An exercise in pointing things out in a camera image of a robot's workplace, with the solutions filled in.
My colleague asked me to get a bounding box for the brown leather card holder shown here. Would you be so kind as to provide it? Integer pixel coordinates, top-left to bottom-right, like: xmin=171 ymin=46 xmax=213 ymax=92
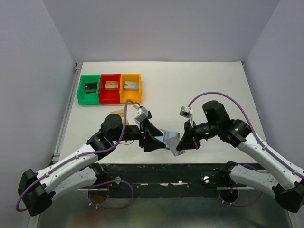
xmin=155 ymin=129 xmax=180 ymax=150

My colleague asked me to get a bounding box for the silver card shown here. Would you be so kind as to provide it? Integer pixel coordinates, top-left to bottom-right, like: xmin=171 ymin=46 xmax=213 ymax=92
xmin=165 ymin=136 xmax=186 ymax=157
xmin=123 ymin=81 xmax=139 ymax=91

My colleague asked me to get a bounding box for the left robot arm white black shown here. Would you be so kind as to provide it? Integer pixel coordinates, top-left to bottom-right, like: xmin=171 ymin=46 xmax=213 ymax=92
xmin=16 ymin=114 xmax=166 ymax=216

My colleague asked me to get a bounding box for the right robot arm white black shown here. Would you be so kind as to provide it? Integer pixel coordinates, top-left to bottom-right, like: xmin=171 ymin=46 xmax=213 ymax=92
xmin=176 ymin=100 xmax=304 ymax=213

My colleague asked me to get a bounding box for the silver card in yellow bin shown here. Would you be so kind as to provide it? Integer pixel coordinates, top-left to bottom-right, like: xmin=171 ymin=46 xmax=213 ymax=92
xmin=123 ymin=81 xmax=139 ymax=91

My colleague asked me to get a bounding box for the gold card in red bin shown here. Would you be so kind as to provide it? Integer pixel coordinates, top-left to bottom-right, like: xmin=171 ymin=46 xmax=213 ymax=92
xmin=104 ymin=81 xmax=119 ymax=91

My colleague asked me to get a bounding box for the black card in green bin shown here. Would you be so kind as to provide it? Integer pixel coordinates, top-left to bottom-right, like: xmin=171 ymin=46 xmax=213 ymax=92
xmin=85 ymin=82 xmax=98 ymax=94

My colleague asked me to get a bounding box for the yellow plastic bin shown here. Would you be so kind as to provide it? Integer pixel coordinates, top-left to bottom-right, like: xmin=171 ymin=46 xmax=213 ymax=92
xmin=119 ymin=74 xmax=142 ymax=104

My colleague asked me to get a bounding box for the red plastic bin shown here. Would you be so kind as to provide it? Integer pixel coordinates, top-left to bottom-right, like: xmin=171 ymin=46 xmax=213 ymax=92
xmin=98 ymin=74 xmax=121 ymax=105

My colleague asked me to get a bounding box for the green plastic bin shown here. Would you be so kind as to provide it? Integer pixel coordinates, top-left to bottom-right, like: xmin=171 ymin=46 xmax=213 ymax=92
xmin=77 ymin=75 xmax=101 ymax=105

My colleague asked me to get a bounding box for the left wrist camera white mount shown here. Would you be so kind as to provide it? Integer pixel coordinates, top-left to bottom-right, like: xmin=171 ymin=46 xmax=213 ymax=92
xmin=133 ymin=103 xmax=152 ymax=126

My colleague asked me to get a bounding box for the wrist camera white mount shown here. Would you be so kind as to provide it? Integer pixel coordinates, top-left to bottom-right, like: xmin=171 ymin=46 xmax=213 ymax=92
xmin=179 ymin=106 xmax=193 ymax=125
xmin=133 ymin=103 xmax=152 ymax=126

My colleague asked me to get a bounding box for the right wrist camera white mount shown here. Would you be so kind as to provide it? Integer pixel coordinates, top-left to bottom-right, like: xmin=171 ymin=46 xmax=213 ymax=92
xmin=179 ymin=106 xmax=193 ymax=125

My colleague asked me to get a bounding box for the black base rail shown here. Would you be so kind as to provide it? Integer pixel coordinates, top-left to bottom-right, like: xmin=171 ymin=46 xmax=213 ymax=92
xmin=78 ymin=162 xmax=269 ymax=199

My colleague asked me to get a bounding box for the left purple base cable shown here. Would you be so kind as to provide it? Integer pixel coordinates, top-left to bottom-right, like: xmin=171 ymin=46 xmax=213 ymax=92
xmin=89 ymin=179 xmax=136 ymax=209

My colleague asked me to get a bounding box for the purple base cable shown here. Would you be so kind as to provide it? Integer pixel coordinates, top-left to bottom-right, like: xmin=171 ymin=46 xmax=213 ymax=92
xmin=89 ymin=179 xmax=136 ymax=209
xmin=218 ymin=187 xmax=263 ymax=207

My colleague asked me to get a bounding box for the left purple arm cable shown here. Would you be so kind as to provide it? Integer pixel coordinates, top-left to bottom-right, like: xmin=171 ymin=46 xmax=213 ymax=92
xmin=15 ymin=99 xmax=140 ymax=212

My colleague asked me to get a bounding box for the left aluminium side rail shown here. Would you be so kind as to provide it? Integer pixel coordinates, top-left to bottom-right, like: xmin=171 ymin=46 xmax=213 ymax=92
xmin=50 ymin=62 xmax=83 ymax=164

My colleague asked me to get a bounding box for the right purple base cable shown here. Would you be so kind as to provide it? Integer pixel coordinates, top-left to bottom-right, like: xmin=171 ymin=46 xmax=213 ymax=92
xmin=218 ymin=187 xmax=263 ymax=207

